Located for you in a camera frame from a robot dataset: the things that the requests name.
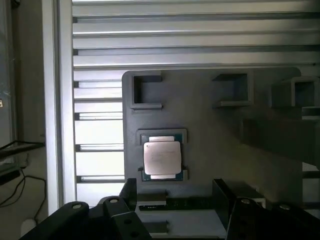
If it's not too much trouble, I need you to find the green RAM stick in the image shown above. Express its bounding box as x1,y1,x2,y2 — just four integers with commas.
138,197,218,210

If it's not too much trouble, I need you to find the silver green CPU chip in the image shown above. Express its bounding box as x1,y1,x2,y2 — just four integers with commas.
141,134,183,181

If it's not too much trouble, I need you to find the black cable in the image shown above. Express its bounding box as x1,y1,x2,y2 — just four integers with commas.
0,174,47,225

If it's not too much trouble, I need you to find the grey parts rack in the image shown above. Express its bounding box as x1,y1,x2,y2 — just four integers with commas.
121,66,320,240

